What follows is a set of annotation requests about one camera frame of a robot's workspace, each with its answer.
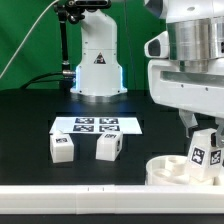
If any white round stool seat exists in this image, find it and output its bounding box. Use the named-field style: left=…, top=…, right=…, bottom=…
left=145, top=155, right=224, bottom=186

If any white cable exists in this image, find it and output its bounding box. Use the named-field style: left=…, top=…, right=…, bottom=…
left=0, top=0, right=60, bottom=80

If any white sheet with markers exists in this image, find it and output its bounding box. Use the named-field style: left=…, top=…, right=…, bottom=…
left=50, top=117, right=142, bottom=134

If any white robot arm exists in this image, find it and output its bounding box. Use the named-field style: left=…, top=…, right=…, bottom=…
left=71, top=0, right=224, bottom=147

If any white front fence rail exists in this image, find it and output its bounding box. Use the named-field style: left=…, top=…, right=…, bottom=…
left=0, top=185, right=224, bottom=214

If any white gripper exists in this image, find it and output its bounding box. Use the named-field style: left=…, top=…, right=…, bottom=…
left=144, top=31, right=224, bottom=147

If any black cable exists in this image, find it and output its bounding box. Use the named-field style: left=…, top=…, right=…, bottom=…
left=19, top=72, right=65, bottom=90

